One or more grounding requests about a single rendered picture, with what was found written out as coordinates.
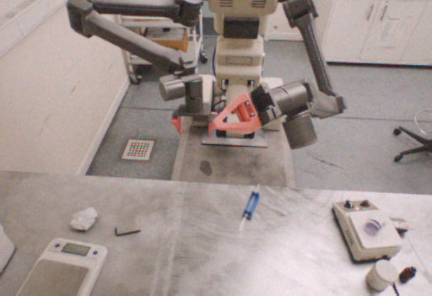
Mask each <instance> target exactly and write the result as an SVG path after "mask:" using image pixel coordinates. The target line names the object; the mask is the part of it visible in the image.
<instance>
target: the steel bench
mask: <svg viewBox="0 0 432 296"><path fill-rule="evenodd" d="M256 188H257V186H243V185H231V184H219V183H206V182H180V181H168V180H145V179H132V178H119V177H107V176H95V175H59V174H47V173H35V172H23V171H11V170H0V222H1V225H2V227H3V232H4V233H5V234H6V235H7V236H8V238H9V239H10V240H11V241H12V242H13V245H14V247H15V248H14V251H13V254H12V255H11V257H10V258H9V259H8V263H7V264H6V266H5V267H4V268H3V271H2V272H1V274H0V296H16V295H17V292H18V291H19V290H20V289H21V287H22V285H23V283H24V281H25V280H26V278H27V277H28V276H29V274H30V272H31V270H32V268H33V267H34V266H35V264H36V262H37V261H38V259H39V258H40V256H41V255H42V253H43V252H44V250H45V249H46V248H47V246H48V245H49V244H50V243H51V242H52V241H53V240H54V239H57V238H63V239H70V240H74V241H78V242H82V243H90V244H95V245H102V246H104V247H105V248H106V249H107V251H108V254H107V257H106V258H105V262H104V264H103V266H102V267H101V270H100V274H99V275H98V277H97V280H96V282H95V283H94V286H93V289H92V291H91V293H90V295H89V296H397V294H396V292H395V288H394V287H393V284H392V285H391V286H390V287H389V288H387V289H386V290H385V291H383V292H377V291H375V290H374V289H373V288H371V287H370V286H369V285H368V283H367V281H366V274H367V273H368V271H369V270H370V269H371V268H372V267H373V266H374V264H376V263H377V261H383V260H384V259H383V258H380V259H372V260H363V261H355V260H354V258H353V257H352V254H351V250H350V249H349V247H348V244H347V240H346V239H345V237H344V235H343V231H342V229H341V227H340V225H339V223H338V218H337V217H336V215H335V213H334V209H333V208H332V204H333V203H334V202H346V200H347V199H348V200H349V201H358V200H364V199H365V198H367V199H368V200H369V201H370V202H372V203H374V204H375V206H376V207H378V208H379V209H380V210H383V211H385V212H386V213H387V216H389V217H392V218H400V219H405V222H406V224H409V225H410V226H411V227H412V228H414V229H415V230H412V229H409V230H408V231H407V232H406V233H405V234H410V235H411V236H413V237H414V239H415V241H416V243H417V246H416V247H415V248H414V249H415V251H416V252H417V253H418V256H419V258H420V260H421V261H422V262H423V264H424V266H425V268H426V269H427V270H428V271H429V273H430V274H431V275H432V196H427V195H414V194H402V193H378V192H366V191H342V190H317V189H305V188H293V187H280V186H274V187H268V186H259V188H258V190H257V192H260V193H259V196H260V198H259V202H258V203H257V206H256V209H255V211H254V215H253V216H252V219H249V218H246V220H245V223H244V225H243V227H242V230H241V231H240V226H241V225H242V222H243V220H244V218H245V217H243V216H242V214H243V212H244V211H245V206H246V204H247V202H248V200H249V198H250V194H251V193H252V191H255V190H256ZM89 207H93V208H94V210H95V211H96V212H97V214H98V217H96V219H95V220H94V224H93V225H91V226H90V227H89V228H88V229H73V228H72V226H71V225H70V222H71V221H72V220H73V215H74V214H76V213H78V212H81V211H84V210H86V209H88V208H89ZM115 227H116V229H117V234H122V233H126V232H133V231H137V230H140V229H141V232H134V233H130V234H124V235H115ZM388 259H389V261H390V262H391V263H392V264H393V265H395V266H396V269H397V270H398V274H399V273H400V271H402V270H403V269H404V268H405V267H407V266H415V267H416V268H417V272H416V276H415V277H414V278H413V279H412V280H410V281H409V283H405V282H403V281H402V280H401V279H400V277H398V279H397V280H396V281H395V286H396V288H397V291H398V292H399V294H400V296H432V283H430V282H429V279H428V278H427V277H426V275H425V274H424V268H423V266H422V265H421V263H420V262H419V259H418V257H417V256H416V254H415V252H414V251H413V250H412V251H403V250H400V252H399V253H398V254H397V255H396V256H394V257H388Z"/></svg>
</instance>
